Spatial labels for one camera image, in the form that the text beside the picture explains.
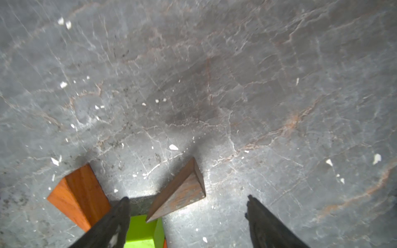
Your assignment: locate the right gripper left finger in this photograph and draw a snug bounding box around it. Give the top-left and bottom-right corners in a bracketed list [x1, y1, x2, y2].
[70, 197, 131, 248]

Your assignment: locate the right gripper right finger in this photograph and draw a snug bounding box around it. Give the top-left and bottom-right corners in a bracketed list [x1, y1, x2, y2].
[245, 195, 309, 248]

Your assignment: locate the dark walnut wedge block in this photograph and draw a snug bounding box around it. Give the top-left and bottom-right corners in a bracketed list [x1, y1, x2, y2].
[146, 158, 206, 223]

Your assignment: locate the orange brown wedge block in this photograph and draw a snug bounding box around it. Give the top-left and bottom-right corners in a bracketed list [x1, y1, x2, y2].
[47, 163, 111, 232]

